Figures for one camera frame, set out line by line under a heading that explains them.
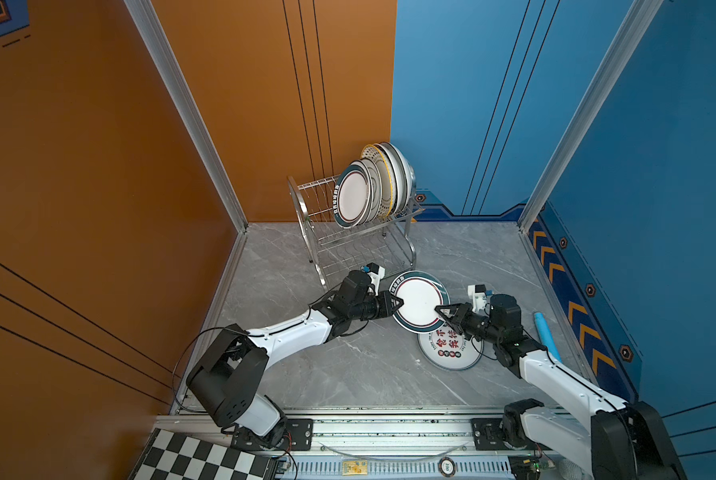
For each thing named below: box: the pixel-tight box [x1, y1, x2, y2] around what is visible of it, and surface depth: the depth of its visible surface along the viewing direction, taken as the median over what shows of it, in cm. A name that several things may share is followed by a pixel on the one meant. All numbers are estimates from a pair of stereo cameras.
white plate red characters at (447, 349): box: [417, 325, 484, 371], surface depth 87 cm
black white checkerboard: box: [129, 428, 278, 480], surface depth 68 cm
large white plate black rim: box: [377, 142, 417, 217], surface depth 76 cm
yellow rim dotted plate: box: [360, 144, 392, 219], surface depth 76 cm
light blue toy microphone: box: [533, 311, 562, 363], surface depth 91 cm
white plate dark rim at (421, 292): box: [389, 270, 451, 334], surface depth 84 cm
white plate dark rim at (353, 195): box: [332, 159, 374, 230], surface depth 84 cm
